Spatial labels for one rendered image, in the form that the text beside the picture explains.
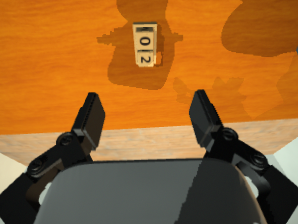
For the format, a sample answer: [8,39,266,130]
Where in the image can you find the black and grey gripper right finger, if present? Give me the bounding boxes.
[189,89,298,224]

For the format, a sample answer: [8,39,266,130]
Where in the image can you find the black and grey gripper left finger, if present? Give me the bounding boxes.
[0,92,106,224]

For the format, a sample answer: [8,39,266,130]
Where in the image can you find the beige calendar cube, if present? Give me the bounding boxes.
[137,49,154,67]
[136,27,154,50]

